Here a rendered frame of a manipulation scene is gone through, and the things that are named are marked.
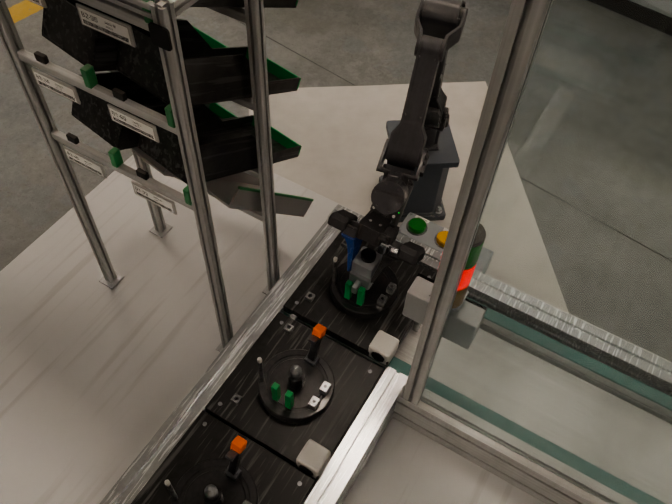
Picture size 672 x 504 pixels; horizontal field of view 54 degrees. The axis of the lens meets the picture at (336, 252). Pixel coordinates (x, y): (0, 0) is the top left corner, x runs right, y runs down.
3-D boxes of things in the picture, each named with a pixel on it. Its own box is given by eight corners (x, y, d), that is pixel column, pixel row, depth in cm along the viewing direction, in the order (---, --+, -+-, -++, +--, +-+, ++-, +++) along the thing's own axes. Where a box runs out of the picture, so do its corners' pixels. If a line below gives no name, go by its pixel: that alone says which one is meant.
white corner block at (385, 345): (377, 338, 130) (379, 328, 127) (398, 349, 129) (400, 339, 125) (366, 356, 127) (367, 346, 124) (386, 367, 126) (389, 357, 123)
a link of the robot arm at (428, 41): (423, -2, 117) (416, -6, 108) (468, 8, 116) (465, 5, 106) (386, 155, 127) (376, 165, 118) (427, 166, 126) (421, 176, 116)
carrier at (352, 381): (279, 316, 132) (276, 281, 122) (383, 373, 125) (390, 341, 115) (205, 412, 119) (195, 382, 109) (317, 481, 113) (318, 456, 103)
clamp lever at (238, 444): (231, 463, 109) (238, 434, 105) (241, 470, 109) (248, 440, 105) (218, 478, 106) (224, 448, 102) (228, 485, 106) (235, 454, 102)
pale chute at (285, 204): (261, 187, 148) (270, 169, 147) (304, 217, 143) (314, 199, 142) (180, 172, 123) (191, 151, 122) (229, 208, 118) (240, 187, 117)
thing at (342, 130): (483, 88, 196) (485, 81, 194) (578, 356, 143) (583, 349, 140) (249, 97, 190) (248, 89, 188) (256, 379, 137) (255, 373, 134)
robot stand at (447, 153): (434, 176, 169) (447, 117, 153) (445, 220, 161) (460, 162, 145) (378, 179, 168) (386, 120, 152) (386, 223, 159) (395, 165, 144)
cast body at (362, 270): (364, 259, 132) (366, 237, 127) (383, 268, 131) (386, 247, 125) (343, 288, 128) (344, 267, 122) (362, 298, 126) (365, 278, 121)
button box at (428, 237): (406, 227, 154) (410, 210, 149) (489, 266, 148) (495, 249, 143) (392, 247, 150) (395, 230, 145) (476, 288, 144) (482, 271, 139)
